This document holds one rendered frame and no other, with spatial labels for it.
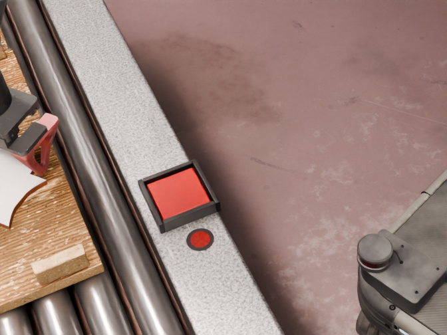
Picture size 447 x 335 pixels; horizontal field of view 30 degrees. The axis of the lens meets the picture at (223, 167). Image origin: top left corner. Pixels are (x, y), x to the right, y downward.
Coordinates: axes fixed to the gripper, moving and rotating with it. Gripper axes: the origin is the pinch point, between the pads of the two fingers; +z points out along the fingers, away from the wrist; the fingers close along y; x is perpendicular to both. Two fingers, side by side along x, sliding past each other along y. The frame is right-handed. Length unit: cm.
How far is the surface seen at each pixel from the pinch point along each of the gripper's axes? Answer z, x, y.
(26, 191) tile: 0.0, -3.8, 5.3
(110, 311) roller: 2.4, -12.1, 22.2
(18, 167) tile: 0.1, -1.1, 2.2
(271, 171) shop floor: 96, 79, -9
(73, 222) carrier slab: 0.8, -4.7, 12.6
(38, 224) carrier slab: 0.8, -6.8, 9.0
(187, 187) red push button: 1.6, 5.6, 21.8
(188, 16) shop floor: 96, 127, -62
